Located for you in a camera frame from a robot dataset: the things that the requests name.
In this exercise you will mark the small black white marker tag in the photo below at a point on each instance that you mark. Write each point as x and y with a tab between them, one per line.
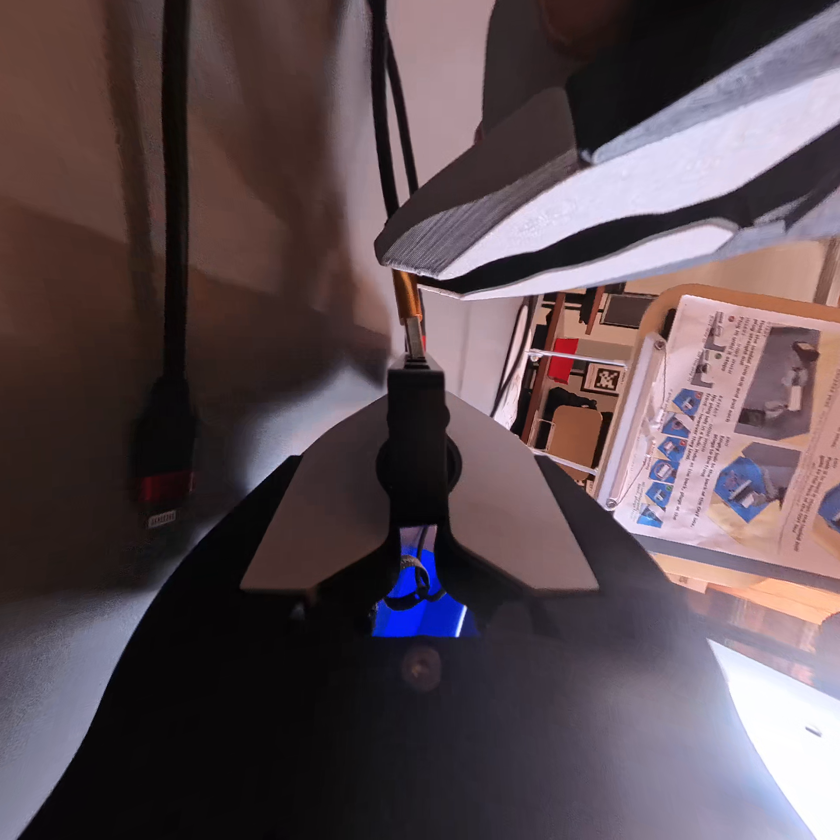
605	379

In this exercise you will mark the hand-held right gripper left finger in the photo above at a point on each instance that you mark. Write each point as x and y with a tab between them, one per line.
315	518

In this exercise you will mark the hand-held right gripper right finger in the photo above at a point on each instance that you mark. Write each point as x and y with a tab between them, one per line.
512	518

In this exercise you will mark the brown cardboard box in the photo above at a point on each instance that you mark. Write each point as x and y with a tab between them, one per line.
576	436

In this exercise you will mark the slim black hub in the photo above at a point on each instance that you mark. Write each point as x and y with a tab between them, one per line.
417	426

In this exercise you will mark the printed instruction sheet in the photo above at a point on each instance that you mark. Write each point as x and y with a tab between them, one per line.
722	426

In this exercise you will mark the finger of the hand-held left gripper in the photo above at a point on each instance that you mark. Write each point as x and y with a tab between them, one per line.
492	216
623	262

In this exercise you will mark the blue plastic bin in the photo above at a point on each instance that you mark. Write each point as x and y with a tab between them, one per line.
420	620

